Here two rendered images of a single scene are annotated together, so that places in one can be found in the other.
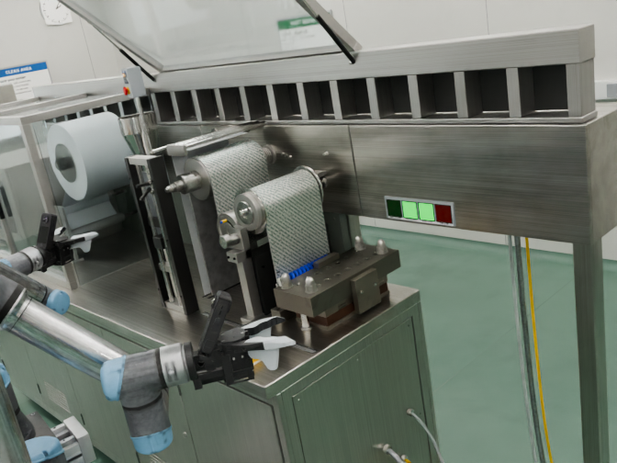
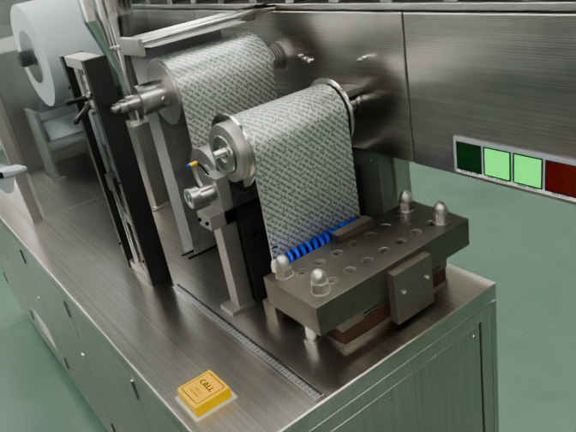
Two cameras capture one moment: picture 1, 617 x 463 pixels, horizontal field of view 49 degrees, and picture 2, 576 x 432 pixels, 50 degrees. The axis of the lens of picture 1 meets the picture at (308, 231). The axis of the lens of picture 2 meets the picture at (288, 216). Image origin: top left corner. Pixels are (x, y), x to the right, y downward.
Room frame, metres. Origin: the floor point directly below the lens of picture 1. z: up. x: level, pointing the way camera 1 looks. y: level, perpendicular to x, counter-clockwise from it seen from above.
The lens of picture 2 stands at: (0.88, -0.08, 1.62)
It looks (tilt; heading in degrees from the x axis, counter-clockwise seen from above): 26 degrees down; 9
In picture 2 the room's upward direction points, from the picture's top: 10 degrees counter-clockwise
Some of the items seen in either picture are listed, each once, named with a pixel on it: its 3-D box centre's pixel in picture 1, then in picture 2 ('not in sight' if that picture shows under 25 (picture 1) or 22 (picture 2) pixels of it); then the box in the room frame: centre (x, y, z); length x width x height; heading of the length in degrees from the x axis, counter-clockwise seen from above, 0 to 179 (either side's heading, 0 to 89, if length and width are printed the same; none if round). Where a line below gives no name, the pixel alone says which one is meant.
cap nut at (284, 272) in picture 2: (286, 279); (283, 265); (1.86, 0.09, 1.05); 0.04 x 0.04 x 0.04
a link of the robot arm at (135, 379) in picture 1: (134, 376); not in sight; (1.11, 0.36, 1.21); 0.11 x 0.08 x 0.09; 98
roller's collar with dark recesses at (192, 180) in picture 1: (188, 182); (150, 97); (2.14, 0.35, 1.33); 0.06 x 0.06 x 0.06; 41
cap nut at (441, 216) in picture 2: (381, 245); (441, 211); (2.01, -0.22, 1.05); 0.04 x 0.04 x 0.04
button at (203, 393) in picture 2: not in sight; (204, 393); (1.69, 0.24, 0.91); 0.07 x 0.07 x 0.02; 41
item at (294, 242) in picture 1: (299, 242); (312, 200); (2.00, 0.03, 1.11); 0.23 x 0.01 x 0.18; 131
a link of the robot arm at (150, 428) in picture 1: (148, 416); not in sight; (1.13, 0.36, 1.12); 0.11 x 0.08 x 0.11; 8
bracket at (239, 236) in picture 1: (242, 275); (223, 246); (1.96, 0.22, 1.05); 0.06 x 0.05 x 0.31; 131
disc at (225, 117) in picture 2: (250, 210); (232, 150); (1.97, 0.16, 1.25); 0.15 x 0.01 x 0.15; 41
